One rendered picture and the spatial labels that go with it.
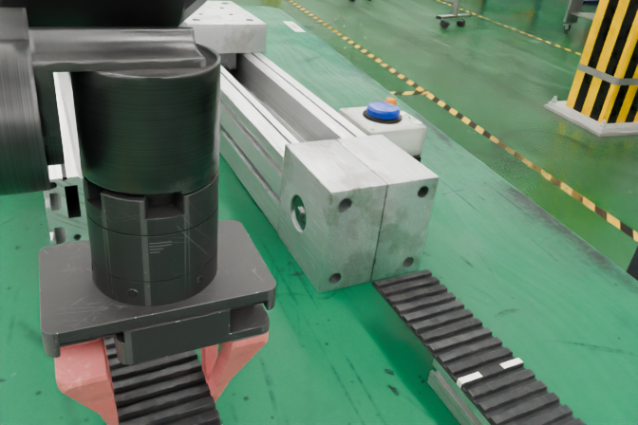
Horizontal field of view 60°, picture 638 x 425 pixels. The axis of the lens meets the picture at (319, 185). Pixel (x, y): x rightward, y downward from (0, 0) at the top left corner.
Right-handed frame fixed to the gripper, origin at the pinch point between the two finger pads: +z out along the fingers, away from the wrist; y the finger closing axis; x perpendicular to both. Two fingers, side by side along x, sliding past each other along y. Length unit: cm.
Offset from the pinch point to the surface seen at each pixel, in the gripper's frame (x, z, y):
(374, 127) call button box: -27.3, -2.9, -28.8
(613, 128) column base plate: -172, 78, -288
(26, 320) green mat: -12.6, 3.1, 7.3
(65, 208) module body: -17.5, -2.8, 3.8
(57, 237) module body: -18.4, 0.3, 4.7
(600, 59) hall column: -196, 43, -288
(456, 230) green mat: -13.8, 3.0, -31.8
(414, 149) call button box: -26.3, -0.1, -34.2
